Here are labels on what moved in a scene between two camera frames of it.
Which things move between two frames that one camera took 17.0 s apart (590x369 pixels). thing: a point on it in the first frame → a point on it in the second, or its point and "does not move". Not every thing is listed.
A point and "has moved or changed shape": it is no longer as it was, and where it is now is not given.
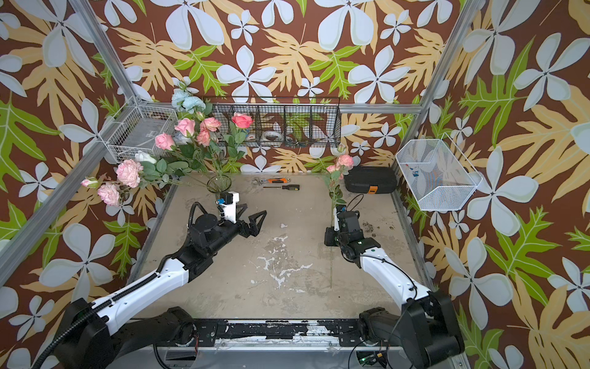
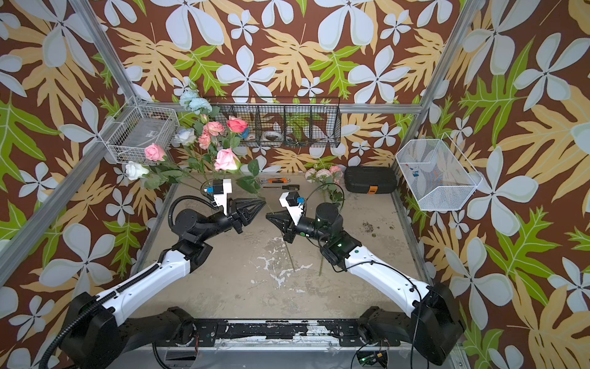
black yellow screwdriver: [286, 187] does not move
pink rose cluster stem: [336, 172] has moved or changed shape
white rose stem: [141, 156] → [135, 171]
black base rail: [345, 331] does not move
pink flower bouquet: [130, 174] → [326, 177]
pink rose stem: [164, 141] → [156, 153]
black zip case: [371, 179] does not move
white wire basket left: [134, 132] does not move
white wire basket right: [439, 175] does not move
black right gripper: [328, 239] → [284, 218]
